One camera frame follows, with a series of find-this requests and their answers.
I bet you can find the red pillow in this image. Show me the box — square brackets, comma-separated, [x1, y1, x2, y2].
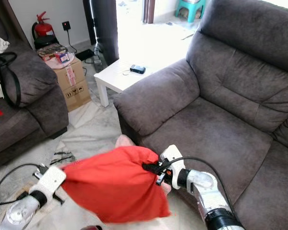
[61, 146, 172, 224]

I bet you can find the dark grey two-seat sofa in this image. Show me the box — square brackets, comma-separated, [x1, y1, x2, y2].
[113, 0, 288, 230]

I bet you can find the dark grey fabric sofa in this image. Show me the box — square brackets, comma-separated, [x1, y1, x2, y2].
[0, 10, 69, 171]

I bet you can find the white side table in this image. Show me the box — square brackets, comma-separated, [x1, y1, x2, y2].
[94, 57, 188, 107]

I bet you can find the small black device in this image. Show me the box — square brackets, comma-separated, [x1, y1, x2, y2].
[130, 65, 146, 74]

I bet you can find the tray of small items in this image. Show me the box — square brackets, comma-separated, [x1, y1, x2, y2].
[39, 43, 75, 69]

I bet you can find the teal plastic stool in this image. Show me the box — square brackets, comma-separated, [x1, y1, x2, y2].
[174, 0, 207, 23]

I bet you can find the red fire extinguisher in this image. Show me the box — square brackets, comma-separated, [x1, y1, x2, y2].
[32, 11, 59, 49]

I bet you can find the white crumpled cloth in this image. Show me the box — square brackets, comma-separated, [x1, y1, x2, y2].
[0, 37, 10, 55]

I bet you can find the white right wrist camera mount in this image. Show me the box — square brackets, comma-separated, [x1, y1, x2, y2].
[160, 145, 185, 190]

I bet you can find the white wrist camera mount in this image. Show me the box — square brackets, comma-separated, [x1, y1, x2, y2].
[160, 145, 185, 190]
[36, 165, 67, 198]

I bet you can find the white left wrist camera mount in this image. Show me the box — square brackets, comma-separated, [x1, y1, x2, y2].
[36, 165, 67, 198]

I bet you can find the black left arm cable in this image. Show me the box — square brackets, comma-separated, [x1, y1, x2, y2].
[0, 163, 51, 226]

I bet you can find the brown door frame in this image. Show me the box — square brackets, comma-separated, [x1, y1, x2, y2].
[142, 0, 156, 24]

